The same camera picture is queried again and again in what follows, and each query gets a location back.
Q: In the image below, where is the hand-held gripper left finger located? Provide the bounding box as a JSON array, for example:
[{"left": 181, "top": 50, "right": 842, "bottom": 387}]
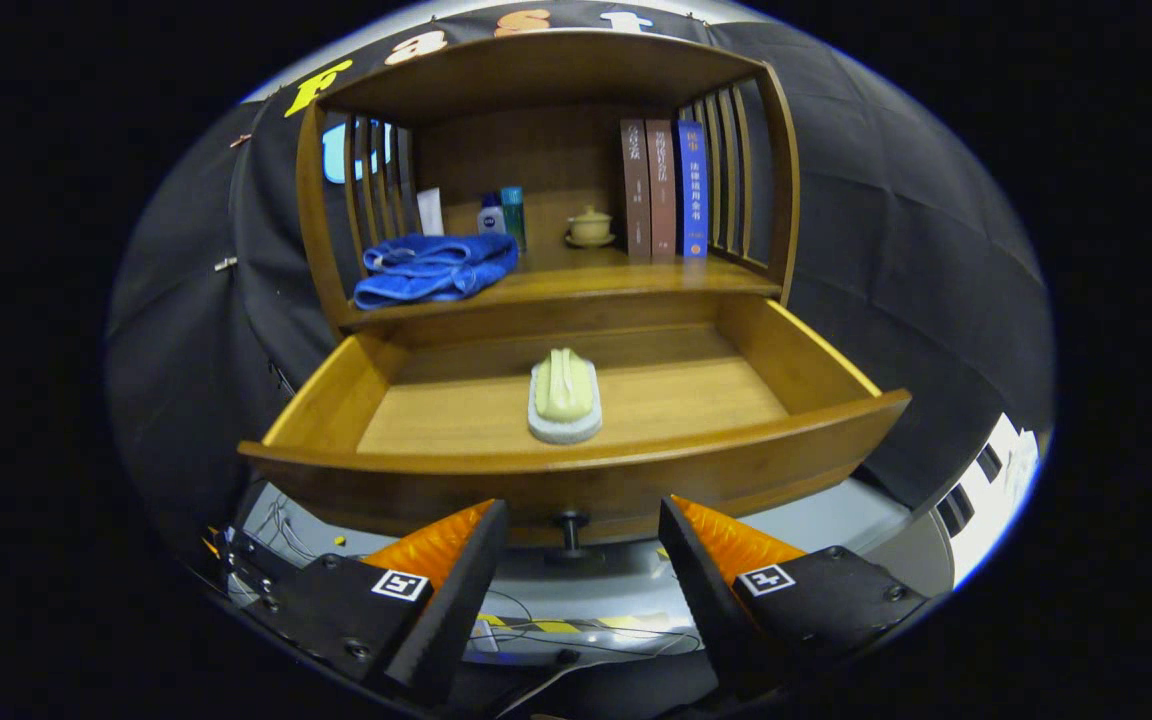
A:
[{"left": 226, "top": 498, "right": 510, "bottom": 706}]

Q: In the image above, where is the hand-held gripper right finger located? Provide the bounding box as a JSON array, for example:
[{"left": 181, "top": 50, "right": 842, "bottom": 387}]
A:
[{"left": 658, "top": 495, "right": 929, "bottom": 691}]

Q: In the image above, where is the wooden drawer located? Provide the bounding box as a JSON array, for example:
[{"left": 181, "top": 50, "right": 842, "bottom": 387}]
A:
[{"left": 238, "top": 295, "right": 912, "bottom": 561}]

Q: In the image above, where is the yellow-green scrub brush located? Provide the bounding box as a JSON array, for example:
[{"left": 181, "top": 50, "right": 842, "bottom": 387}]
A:
[{"left": 526, "top": 347, "right": 604, "bottom": 446}]

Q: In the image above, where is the wooden countertop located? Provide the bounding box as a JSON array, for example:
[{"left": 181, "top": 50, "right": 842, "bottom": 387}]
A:
[{"left": 341, "top": 245, "right": 782, "bottom": 326}]

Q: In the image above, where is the yellow black striped tape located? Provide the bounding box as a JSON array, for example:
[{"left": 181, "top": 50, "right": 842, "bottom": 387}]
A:
[{"left": 476, "top": 612, "right": 677, "bottom": 637}]

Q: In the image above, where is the white slotted panel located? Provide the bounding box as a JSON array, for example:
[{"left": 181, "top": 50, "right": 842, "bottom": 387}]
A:
[{"left": 921, "top": 413, "right": 1042, "bottom": 591}]

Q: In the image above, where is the blue towel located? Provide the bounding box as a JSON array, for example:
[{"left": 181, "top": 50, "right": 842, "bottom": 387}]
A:
[{"left": 353, "top": 233, "right": 520, "bottom": 311}]

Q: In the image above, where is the beige lidded tea cup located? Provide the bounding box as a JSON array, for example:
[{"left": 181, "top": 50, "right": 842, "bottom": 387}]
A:
[{"left": 565, "top": 205, "right": 617, "bottom": 249}]

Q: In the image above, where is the teal clear bottle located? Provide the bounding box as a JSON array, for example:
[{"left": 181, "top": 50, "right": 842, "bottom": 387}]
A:
[{"left": 500, "top": 186, "right": 528, "bottom": 253}]

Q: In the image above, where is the blue book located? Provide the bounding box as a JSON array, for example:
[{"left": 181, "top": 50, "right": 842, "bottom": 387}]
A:
[{"left": 676, "top": 120, "right": 709, "bottom": 259}]

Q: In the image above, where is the reddish brown book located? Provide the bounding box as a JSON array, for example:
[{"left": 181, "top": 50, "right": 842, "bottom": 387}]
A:
[{"left": 645, "top": 118, "right": 679, "bottom": 263}]

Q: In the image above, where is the dark brown book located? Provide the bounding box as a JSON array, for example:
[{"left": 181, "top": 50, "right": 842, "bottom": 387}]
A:
[{"left": 620, "top": 118, "right": 653, "bottom": 264}]

